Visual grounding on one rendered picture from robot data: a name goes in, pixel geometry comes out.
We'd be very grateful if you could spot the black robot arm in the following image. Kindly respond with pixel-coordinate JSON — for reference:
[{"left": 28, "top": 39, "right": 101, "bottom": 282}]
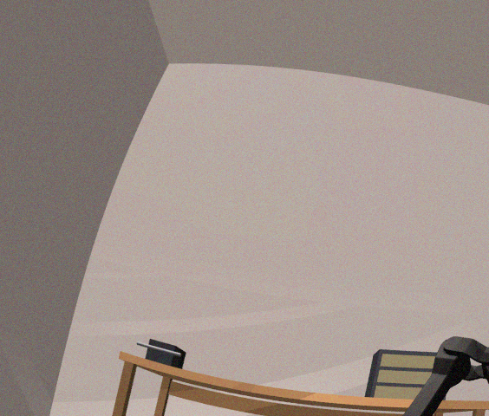
[{"left": 402, "top": 336, "right": 489, "bottom": 416}]

